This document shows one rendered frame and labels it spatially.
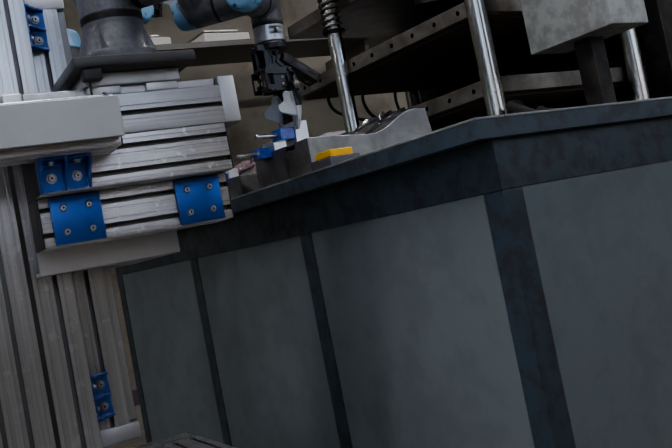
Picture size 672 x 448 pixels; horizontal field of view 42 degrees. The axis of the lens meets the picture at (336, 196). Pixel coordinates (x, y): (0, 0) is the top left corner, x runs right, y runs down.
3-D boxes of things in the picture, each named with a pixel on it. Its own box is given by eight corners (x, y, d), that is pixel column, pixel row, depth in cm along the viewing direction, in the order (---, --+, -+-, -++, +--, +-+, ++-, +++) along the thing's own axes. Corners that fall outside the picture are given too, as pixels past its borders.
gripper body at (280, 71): (254, 99, 213) (245, 50, 213) (284, 97, 217) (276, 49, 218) (269, 91, 206) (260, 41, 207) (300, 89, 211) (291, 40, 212)
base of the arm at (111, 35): (89, 60, 157) (79, 7, 158) (72, 82, 170) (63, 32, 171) (170, 55, 164) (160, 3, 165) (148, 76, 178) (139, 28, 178)
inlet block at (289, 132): (262, 146, 205) (259, 123, 205) (252, 150, 209) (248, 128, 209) (310, 142, 212) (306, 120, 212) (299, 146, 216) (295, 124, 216)
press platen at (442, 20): (478, 11, 267) (475, -5, 267) (294, 99, 357) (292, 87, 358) (632, 9, 308) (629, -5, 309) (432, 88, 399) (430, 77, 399)
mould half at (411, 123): (314, 175, 204) (303, 118, 205) (260, 193, 226) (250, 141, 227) (471, 153, 232) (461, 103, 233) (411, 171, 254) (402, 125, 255)
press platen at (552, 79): (495, 92, 265) (492, 76, 266) (306, 160, 356) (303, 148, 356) (647, 79, 307) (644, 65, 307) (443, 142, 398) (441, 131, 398)
